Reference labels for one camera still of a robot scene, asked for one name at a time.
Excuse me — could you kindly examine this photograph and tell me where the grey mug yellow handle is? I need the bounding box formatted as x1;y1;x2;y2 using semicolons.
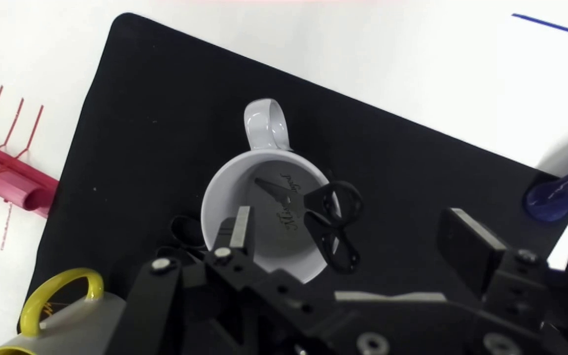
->
0;267;129;355

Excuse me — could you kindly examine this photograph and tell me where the black rectangular mat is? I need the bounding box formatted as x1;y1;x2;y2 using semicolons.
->
26;10;568;312

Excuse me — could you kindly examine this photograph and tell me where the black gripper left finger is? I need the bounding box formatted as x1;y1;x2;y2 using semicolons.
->
211;204;257;261

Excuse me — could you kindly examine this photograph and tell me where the blue table clamp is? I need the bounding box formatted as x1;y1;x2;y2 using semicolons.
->
521;140;568;225

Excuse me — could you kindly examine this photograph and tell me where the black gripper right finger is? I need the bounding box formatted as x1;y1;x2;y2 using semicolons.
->
436;207;517;300

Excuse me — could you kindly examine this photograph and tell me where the black mug white inside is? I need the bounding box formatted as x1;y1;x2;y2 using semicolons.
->
200;97;345;286

